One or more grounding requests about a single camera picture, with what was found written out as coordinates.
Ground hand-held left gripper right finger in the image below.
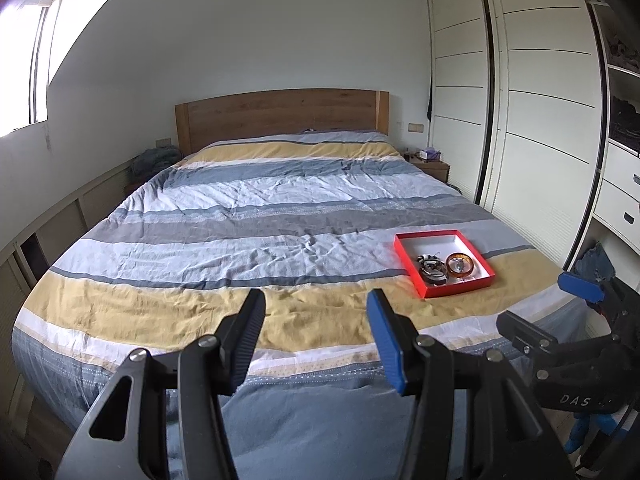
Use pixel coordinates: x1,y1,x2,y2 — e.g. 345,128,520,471
366,288,576,480

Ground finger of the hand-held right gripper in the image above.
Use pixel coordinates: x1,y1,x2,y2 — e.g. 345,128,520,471
496,310,562,362
557,271,622,337

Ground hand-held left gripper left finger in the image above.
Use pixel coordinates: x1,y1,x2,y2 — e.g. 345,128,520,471
55,288,267,480

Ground red cardboard box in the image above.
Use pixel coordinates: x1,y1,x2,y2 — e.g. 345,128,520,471
393,230,496,300

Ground dark amber bangle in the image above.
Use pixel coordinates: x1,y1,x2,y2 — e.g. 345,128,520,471
447,257,475,280

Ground blue jeans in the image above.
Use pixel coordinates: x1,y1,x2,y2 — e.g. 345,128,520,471
572,242,616,286

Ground white drawer unit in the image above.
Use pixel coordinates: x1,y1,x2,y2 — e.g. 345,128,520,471
592,140,640,251

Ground bed with striped duvet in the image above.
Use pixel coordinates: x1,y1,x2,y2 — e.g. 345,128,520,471
11,130,601,480

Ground folded clothes on shelf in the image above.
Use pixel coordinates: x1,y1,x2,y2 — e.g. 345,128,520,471
605,35,640,153

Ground wooden nightstand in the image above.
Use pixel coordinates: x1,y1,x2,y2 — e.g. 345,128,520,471
404,152,450,183

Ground white sliding wardrobe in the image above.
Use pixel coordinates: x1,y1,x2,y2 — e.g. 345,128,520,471
424,0,608,271

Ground grey cloth pile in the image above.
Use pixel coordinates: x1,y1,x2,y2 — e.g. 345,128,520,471
127,145,181,183

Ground wooden headboard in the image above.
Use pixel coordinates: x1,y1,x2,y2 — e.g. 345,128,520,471
175,89,390,157

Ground window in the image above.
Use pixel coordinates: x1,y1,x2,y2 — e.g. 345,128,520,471
0,0,66,136

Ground low beige wall cabinet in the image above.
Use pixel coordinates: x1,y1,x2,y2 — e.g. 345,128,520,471
0,160,136,341

